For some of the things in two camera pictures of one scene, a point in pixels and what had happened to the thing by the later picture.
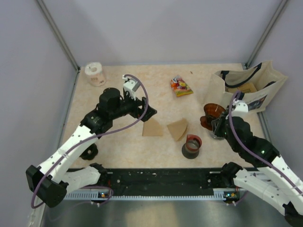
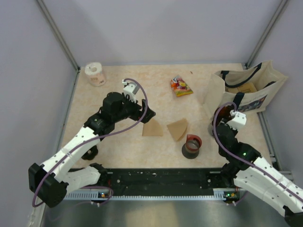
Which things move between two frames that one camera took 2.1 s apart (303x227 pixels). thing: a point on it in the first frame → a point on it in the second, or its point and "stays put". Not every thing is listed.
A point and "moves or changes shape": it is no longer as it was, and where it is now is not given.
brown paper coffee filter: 151,127 stays put
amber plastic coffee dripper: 212,111 moves or changes shape
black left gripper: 138,112 stays put
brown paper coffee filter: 178,128 stays put
